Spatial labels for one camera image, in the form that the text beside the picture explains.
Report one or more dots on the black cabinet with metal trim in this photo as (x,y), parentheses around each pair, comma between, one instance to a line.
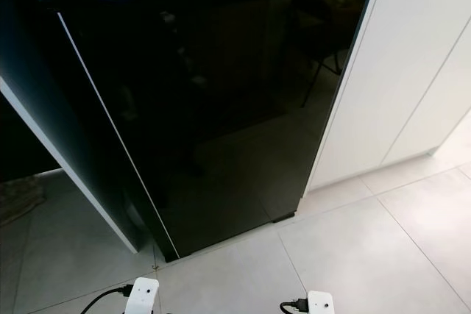
(22,145)

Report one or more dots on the patterned floor mat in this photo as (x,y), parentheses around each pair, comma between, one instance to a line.
(18,200)

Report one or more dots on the white cabinet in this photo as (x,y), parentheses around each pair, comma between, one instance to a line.
(397,56)

